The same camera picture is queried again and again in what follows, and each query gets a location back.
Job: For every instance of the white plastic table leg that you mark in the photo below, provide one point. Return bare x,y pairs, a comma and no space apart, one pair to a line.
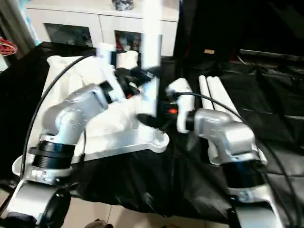
216,92
152,47
228,97
206,92

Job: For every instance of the white plastic table top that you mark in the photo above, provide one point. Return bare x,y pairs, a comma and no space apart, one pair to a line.
118,128

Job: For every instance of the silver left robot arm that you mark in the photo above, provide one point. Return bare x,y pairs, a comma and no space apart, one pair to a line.
66,128

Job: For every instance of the small tan tag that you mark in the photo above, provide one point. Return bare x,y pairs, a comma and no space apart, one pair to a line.
209,52

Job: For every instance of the white cabinet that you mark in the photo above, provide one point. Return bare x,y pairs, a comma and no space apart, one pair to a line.
95,21

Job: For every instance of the black plastic mat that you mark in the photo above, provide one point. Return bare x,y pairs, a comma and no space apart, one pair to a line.
156,190

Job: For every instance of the grey crumpled bundle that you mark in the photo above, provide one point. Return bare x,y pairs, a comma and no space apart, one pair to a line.
123,4

